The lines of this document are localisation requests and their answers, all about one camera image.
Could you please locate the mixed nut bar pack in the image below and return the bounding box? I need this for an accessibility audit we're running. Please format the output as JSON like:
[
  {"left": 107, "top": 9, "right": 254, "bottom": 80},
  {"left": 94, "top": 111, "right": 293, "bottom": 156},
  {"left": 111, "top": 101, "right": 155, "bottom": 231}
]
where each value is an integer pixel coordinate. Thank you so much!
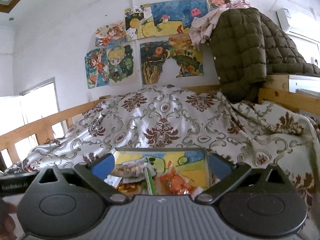
[{"left": 110, "top": 162, "right": 148, "bottom": 179}]

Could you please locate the golden brown snack packet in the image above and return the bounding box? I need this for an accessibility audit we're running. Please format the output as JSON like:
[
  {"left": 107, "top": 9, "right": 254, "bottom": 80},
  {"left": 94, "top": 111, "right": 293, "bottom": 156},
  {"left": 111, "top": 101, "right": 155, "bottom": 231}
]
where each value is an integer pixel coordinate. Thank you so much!
[{"left": 118, "top": 183, "right": 142, "bottom": 197}]

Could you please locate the orange spicy snack bag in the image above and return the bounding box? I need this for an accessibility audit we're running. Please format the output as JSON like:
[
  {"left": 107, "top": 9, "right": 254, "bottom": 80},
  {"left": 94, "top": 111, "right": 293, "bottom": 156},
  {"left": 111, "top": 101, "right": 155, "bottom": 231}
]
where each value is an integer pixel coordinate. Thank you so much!
[{"left": 159, "top": 166, "right": 197, "bottom": 195}]

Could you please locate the white dried tofu packet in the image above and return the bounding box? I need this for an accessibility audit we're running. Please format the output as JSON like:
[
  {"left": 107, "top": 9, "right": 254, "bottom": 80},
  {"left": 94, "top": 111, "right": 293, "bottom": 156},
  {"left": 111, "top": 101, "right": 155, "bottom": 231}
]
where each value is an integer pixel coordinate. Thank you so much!
[{"left": 144, "top": 167, "right": 157, "bottom": 195}]

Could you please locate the operator left hand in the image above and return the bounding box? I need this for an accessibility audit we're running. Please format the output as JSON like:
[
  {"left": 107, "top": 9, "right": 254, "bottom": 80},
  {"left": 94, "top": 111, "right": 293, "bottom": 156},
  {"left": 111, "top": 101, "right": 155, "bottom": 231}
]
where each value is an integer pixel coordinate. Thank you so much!
[{"left": 1, "top": 199, "right": 17, "bottom": 240}]

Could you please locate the floral satin bedspread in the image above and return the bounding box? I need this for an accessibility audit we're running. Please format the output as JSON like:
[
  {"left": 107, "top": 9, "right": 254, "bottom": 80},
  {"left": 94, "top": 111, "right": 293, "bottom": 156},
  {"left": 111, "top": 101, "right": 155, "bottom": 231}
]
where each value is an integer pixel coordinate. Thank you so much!
[{"left": 5, "top": 85, "right": 319, "bottom": 239}]

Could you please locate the grey tray with painting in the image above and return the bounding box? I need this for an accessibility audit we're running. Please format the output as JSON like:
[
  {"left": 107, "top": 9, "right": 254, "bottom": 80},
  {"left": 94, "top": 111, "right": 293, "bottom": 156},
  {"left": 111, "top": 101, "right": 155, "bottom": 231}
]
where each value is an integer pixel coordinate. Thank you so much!
[{"left": 113, "top": 148, "right": 212, "bottom": 198}]

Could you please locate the window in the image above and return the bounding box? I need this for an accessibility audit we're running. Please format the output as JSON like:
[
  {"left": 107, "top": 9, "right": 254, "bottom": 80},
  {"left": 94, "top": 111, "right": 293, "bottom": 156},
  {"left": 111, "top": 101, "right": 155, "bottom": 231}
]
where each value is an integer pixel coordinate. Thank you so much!
[{"left": 1, "top": 77, "right": 65, "bottom": 171}]

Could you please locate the anime girl poster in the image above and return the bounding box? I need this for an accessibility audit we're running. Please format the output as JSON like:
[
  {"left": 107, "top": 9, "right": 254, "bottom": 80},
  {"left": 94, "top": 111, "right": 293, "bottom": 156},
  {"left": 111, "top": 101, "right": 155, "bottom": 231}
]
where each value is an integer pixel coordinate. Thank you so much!
[{"left": 85, "top": 48, "right": 110, "bottom": 89}]

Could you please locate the blond boy poster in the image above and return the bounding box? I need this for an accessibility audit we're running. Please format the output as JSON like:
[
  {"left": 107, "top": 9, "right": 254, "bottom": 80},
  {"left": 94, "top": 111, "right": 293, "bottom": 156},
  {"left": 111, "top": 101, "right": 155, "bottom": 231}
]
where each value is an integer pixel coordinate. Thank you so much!
[{"left": 107, "top": 44, "right": 134, "bottom": 86}]

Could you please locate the landscape painting poster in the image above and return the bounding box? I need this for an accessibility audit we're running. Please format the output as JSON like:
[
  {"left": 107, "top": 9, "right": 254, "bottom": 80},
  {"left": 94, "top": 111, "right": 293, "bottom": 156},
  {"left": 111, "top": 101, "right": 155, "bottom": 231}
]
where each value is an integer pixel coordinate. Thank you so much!
[{"left": 168, "top": 35, "right": 204, "bottom": 77}]

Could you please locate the olive quilted jacket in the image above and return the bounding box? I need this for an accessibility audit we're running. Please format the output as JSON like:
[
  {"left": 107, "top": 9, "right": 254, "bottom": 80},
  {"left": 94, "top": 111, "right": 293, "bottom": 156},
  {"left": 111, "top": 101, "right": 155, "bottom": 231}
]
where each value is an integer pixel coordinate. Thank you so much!
[{"left": 209, "top": 8, "right": 319, "bottom": 103}]

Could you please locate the sunflower painting poster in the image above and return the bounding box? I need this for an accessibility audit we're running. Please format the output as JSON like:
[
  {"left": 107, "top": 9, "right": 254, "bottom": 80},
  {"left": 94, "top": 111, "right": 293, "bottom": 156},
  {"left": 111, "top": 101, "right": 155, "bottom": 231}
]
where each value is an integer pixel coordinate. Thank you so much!
[{"left": 139, "top": 40, "right": 171, "bottom": 85}]

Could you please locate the orange haired girl poster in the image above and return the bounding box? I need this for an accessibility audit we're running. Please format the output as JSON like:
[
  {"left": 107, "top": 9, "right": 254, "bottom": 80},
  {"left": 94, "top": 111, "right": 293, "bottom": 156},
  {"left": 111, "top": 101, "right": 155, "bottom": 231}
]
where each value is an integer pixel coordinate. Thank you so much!
[{"left": 95, "top": 21, "right": 127, "bottom": 48}]

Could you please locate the pink crumpled cloth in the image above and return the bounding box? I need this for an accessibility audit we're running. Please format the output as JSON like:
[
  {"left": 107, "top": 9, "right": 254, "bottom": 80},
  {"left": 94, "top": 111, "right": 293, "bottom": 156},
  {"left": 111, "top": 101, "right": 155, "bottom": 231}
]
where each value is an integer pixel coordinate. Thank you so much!
[{"left": 189, "top": 0, "right": 251, "bottom": 49}]

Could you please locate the black yellow cartoon painting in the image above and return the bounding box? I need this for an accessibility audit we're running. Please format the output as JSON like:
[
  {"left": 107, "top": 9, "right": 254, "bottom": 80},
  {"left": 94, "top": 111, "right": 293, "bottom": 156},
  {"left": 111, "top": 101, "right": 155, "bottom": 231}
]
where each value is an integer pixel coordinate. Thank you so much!
[{"left": 125, "top": 3, "right": 156, "bottom": 41}]

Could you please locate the white air conditioner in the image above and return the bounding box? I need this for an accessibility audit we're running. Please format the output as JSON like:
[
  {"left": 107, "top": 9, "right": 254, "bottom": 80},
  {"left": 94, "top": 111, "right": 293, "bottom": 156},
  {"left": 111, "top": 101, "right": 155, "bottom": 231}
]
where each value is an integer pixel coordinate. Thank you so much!
[{"left": 276, "top": 8, "right": 319, "bottom": 42}]

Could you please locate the blue sea creature painting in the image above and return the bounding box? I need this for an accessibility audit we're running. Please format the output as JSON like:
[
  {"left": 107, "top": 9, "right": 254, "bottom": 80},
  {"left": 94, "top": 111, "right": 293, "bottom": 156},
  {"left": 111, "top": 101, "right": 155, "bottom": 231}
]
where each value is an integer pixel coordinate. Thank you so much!
[{"left": 150, "top": 0, "right": 208, "bottom": 36}]

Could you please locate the red haired girl picture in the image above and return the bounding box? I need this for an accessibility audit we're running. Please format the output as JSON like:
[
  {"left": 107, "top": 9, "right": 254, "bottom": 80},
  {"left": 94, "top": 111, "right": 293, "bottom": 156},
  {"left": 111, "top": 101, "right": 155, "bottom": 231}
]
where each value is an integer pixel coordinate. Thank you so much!
[{"left": 203, "top": 0, "right": 232, "bottom": 12}]

